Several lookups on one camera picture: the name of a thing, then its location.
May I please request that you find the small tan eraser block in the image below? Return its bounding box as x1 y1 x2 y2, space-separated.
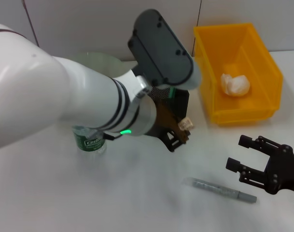
177 117 195 131

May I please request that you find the white paper ball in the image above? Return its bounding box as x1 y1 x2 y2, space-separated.
220 73 251 97

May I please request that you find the pale green glass fruit plate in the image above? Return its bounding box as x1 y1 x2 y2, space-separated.
71 51 132 78

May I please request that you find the yellow plastic bin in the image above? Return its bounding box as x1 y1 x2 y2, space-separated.
193 23 284 125

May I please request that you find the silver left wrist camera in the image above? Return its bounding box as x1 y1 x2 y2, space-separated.
127 9 202 90

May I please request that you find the clear green-label water bottle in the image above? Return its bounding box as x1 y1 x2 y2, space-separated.
71 125 107 156

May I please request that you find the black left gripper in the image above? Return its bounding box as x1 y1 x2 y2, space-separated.
151 97 191 153

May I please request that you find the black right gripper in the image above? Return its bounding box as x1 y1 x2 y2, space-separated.
225 134 294 196

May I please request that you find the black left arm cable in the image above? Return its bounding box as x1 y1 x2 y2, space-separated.
103 132 119 141

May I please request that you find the grey marker pen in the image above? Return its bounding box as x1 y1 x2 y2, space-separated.
182 177 258 203

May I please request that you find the black mesh pen holder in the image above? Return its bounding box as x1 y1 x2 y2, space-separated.
147 86 190 136

